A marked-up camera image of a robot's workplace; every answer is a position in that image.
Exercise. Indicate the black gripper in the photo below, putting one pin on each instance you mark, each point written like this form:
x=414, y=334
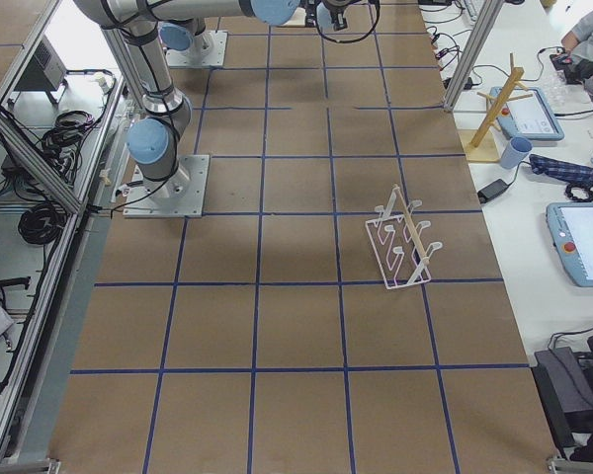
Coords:
x=337, y=10

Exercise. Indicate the blue cup on desk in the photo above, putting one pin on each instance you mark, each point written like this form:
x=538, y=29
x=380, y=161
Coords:
x=516, y=150

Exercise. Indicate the silver aluminium frame post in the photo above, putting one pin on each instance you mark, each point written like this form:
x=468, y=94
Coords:
x=479, y=34

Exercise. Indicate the black power adapter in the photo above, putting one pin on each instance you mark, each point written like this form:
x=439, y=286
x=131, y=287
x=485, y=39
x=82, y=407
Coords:
x=492, y=190

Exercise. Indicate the blue teach pendant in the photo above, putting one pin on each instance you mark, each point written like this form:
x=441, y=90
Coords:
x=571, y=229
x=529, y=114

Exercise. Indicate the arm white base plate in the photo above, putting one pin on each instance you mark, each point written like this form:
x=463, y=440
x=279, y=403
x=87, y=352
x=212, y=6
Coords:
x=181, y=196
x=207, y=51

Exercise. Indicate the white wire cup rack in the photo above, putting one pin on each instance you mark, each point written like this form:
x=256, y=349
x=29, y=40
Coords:
x=402, y=257

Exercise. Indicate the wooden mug tree stand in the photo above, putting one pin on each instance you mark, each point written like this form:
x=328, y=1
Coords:
x=477, y=147

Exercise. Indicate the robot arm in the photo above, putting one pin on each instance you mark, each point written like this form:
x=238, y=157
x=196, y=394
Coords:
x=153, y=141
x=191, y=37

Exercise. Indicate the dark blue checkered cloth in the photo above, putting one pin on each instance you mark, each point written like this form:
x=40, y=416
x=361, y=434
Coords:
x=573, y=174

